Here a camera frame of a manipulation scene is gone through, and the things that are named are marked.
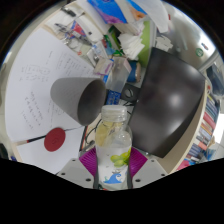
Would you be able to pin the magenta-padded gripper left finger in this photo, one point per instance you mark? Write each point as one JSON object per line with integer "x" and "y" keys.
{"x": 88, "y": 161}

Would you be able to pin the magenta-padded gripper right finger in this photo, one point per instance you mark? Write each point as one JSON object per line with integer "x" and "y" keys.
{"x": 137, "y": 161}

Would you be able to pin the clear plastic water bottle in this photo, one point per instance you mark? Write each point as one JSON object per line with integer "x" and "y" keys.
{"x": 113, "y": 146}

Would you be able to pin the flat round red coaster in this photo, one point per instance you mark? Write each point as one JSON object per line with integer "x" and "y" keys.
{"x": 55, "y": 140}

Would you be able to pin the red and black pen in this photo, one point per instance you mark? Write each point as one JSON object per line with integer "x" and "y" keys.
{"x": 36, "y": 138}

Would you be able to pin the grey paper cup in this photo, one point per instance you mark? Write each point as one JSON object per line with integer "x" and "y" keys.
{"x": 73, "y": 96}

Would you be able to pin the black computer monitor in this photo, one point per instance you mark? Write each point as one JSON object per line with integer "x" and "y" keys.
{"x": 166, "y": 100}

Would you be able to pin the blue circuit board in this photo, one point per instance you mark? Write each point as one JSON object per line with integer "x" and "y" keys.
{"x": 112, "y": 97}

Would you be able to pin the clear plastic box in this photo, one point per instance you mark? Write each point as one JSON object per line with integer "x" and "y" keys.
{"x": 119, "y": 73}

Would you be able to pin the blue round container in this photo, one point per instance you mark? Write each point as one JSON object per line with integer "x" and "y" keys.
{"x": 134, "y": 70}

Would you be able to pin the white paper sheets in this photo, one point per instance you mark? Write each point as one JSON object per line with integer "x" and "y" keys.
{"x": 33, "y": 83}

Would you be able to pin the pile of white tissues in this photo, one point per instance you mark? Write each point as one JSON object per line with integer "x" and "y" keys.
{"x": 131, "y": 45}

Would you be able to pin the blue tissue box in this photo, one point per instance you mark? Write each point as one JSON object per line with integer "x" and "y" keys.
{"x": 106, "y": 10}

